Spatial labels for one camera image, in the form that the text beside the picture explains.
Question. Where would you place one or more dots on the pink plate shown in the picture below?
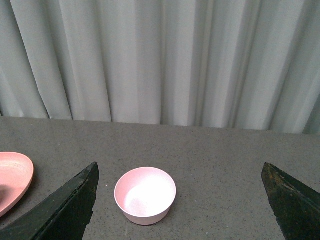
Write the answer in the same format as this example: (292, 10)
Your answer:
(16, 175)

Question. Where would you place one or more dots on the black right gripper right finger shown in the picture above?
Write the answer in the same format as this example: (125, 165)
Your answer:
(295, 205)

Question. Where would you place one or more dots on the pink bowl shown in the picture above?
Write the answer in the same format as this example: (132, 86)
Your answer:
(145, 195)

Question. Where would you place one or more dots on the white curtain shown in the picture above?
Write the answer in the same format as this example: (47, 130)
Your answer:
(244, 64)

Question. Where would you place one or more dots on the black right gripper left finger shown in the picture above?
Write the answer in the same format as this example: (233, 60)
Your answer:
(64, 215)

